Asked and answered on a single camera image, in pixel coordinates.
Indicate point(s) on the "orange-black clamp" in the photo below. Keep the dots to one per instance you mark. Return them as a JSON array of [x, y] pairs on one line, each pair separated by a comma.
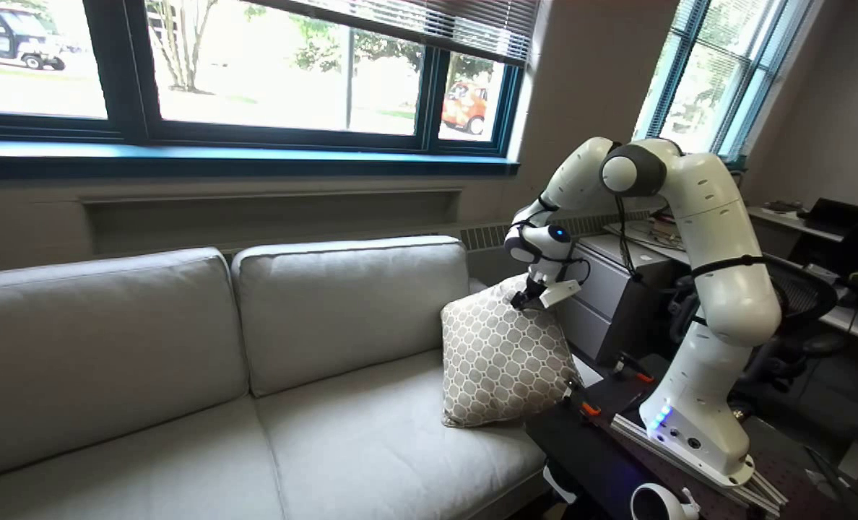
[[588, 407], [636, 371]]

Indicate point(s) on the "black office chair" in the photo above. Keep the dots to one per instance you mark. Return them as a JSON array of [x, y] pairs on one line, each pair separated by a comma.
[[814, 298]]

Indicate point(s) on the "gray couch back cushion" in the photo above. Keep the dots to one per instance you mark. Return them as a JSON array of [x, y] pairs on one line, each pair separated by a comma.
[[91, 356], [350, 304]]

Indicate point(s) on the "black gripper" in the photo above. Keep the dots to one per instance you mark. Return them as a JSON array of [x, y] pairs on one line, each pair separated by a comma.
[[536, 288]]

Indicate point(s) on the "dark window blinds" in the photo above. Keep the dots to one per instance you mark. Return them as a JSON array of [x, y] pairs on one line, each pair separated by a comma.
[[428, 18]]

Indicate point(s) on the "wall radiator grille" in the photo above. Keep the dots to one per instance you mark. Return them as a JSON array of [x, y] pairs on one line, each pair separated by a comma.
[[487, 236]]

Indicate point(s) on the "white utility cart outside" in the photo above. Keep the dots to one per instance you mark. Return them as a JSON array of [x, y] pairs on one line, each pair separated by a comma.
[[13, 34]]

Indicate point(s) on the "large octagon-patterned pillow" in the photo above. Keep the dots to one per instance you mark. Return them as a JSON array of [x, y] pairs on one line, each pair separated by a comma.
[[505, 356]]

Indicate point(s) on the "blue-framed wide window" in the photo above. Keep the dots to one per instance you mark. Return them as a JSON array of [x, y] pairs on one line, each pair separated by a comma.
[[129, 76]]

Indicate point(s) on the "gray drawer cabinet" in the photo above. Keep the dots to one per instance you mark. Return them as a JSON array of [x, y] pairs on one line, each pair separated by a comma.
[[601, 298]]

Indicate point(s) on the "tree outside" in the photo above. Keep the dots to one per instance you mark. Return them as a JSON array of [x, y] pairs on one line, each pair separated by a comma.
[[182, 44]]

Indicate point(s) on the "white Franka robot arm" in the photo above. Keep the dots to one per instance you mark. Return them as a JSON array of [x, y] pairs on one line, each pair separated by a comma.
[[726, 290]]

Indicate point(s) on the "white VR controller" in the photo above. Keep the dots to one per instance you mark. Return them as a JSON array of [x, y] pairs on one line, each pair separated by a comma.
[[663, 505]]

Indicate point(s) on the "orange car outside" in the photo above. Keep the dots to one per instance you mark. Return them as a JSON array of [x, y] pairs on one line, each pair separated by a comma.
[[466, 106]]

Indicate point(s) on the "light gray couch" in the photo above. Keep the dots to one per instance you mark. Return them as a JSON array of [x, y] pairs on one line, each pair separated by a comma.
[[350, 424]]

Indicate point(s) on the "black robot table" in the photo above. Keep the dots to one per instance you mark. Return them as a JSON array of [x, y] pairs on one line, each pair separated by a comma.
[[581, 453]]

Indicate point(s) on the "light-blue framed tall window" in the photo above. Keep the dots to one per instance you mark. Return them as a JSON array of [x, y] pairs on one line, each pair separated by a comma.
[[705, 89]]

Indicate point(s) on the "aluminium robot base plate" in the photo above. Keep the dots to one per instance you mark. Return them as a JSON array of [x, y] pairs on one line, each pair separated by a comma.
[[770, 492]]

